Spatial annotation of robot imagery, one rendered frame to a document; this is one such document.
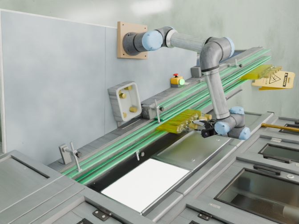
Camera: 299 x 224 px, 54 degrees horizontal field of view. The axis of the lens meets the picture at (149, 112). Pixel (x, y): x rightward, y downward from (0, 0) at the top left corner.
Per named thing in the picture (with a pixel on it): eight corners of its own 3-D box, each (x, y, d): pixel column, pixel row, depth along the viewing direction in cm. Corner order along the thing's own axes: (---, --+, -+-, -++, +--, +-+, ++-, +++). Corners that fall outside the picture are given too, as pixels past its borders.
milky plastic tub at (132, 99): (115, 121, 192) (123, 122, 186) (107, 88, 185) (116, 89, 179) (134, 111, 203) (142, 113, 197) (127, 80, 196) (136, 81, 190)
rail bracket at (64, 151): (58, 165, 163) (81, 175, 148) (50, 138, 157) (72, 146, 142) (66, 161, 166) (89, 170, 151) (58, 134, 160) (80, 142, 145)
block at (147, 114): (142, 118, 202) (149, 120, 197) (139, 106, 199) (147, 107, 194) (146, 117, 204) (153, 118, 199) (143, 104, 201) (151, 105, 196)
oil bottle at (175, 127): (155, 129, 203) (179, 134, 189) (154, 122, 201) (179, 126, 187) (161, 126, 207) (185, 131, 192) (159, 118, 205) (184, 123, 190)
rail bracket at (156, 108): (150, 122, 198) (164, 125, 189) (146, 99, 192) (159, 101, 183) (153, 121, 200) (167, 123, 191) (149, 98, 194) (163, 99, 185)
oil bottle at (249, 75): (239, 78, 280) (268, 80, 260) (238, 73, 278) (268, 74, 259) (241, 77, 283) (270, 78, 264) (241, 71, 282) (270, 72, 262)
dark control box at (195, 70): (191, 77, 247) (199, 77, 241) (190, 67, 244) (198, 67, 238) (196, 74, 252) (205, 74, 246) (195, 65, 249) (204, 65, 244)
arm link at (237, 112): (236, 113, 157) (237, 131, 161) (246, 106, 164) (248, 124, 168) (223, 111, 163) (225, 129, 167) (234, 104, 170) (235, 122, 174)
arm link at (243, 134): (250, 124, 167) (251, 137, 170) (232, 121, 175) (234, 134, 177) (244, 129, 162) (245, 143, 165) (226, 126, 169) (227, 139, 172)
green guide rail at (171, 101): (152, 108, 198) (161, 110, 192) (152, 107, 197) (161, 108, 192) (263, 50, 309) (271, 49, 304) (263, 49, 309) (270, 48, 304)
